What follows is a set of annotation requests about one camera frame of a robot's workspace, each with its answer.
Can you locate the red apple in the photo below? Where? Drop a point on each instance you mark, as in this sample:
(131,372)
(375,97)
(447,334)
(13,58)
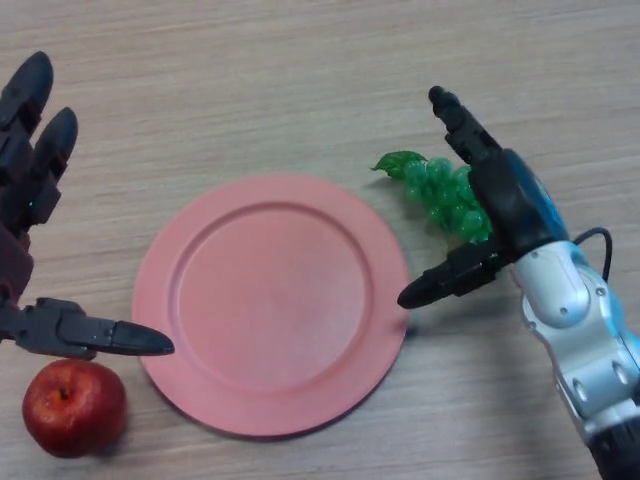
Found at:
(75,410)

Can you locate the green grape bunch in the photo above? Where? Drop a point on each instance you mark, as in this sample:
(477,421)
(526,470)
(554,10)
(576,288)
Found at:
(440,195)

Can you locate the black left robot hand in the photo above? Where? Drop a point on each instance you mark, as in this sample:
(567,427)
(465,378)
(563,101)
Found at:
(20,165)

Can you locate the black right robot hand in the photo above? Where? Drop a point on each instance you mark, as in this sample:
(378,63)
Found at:
(515,200)

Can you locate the pink round plate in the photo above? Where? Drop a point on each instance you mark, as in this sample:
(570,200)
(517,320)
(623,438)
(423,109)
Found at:
(270,300)

